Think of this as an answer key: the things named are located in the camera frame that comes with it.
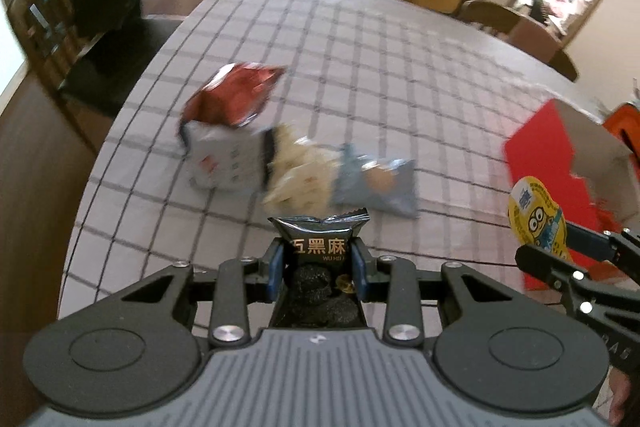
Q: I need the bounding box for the black sesame snack packet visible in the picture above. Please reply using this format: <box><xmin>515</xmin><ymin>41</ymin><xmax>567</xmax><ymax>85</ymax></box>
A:
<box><xmin>270</xmin><ymin>208</ymin><xmax>369</xmax><ymax>329</ymax></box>

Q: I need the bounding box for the blue cookie packet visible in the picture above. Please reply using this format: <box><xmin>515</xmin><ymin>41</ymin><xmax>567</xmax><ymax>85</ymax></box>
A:
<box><xmin>331</xmin><ymin>143</ymin><xmax>419</xmax><ymax>219</ymax></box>

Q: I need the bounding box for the cream pastry packet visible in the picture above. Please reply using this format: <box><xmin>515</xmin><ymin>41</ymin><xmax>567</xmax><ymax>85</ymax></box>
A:
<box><xmin>262</xmin><ymin>124</ymin><xmax>341</xmax><ymax>218</ymax></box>

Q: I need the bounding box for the yellow minion jelly cup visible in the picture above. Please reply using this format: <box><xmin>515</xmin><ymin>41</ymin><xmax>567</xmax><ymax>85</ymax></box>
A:
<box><xmin>508</xmin><ymin>176</ymin><xmax>572</xmax><ymax>261</ymax></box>

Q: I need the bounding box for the white snack packet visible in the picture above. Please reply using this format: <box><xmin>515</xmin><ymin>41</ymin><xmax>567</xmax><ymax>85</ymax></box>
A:
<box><xmin>179</xmin><ymin>120</ymin><xmax>276</xmax><ymax>192</ymax></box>

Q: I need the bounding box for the dark red snack packet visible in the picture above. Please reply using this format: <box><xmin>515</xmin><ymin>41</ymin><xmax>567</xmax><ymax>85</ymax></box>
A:
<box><xmin>178</xmin><ymin>62</ymin><xmax>286</xmax><ymax>150</ymax></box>

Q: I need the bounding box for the person right hand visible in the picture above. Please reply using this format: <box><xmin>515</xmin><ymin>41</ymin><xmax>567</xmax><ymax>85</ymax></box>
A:
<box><xmin>608</xmin><ymin>369</ymin><xmax>640</xmax><ymax>427</ymax></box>

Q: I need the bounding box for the red cardboard box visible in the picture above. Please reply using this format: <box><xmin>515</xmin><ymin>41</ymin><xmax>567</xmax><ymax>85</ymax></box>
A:
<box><xmin>503</xmin><ymin>98</ymin><xmax>639</xmax><ymax>283</ymax></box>

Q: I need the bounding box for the orange green tissue box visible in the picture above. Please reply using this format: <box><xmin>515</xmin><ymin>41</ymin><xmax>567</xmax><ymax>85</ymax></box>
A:
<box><xmin>602</xmin><ymin>102</ymin><xmax>640</xmax><ymax>152</ymax></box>

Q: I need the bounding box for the white grid tablecloth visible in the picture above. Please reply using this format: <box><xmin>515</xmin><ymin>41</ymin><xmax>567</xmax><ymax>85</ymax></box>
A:
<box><xmin>58</xmin><ymin>0</ymin><xmax>597</xmax><ymax>315</ymax></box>

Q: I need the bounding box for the wooden chair with pink cloth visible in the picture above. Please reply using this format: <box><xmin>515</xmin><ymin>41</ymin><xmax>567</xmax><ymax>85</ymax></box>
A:
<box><xmin>458</xmin><ymin>0</ymin><xmax>579</xmax><ymax>82</ymax></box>

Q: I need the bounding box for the wooden chair with black jacket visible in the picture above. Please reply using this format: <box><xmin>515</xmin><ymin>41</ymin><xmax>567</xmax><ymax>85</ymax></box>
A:
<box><xmin>8</xmin><ymin>0</ymin><xmax>182</xmax><ymax>152</ymax></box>

